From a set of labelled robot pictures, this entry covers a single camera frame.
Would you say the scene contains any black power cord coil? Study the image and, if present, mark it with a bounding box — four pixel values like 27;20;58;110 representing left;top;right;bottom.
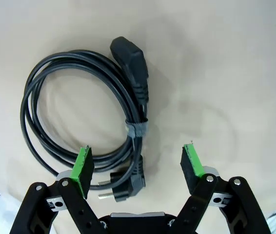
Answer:
20;36;151;203

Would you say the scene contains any grey velcro tie on cord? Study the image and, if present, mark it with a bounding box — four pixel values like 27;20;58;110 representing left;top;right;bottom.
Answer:
124;118;149;137

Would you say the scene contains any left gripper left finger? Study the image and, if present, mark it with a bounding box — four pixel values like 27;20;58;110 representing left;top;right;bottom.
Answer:
8;145;107;234

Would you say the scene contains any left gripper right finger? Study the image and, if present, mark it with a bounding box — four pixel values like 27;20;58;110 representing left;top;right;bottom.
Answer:
174;143;272;234

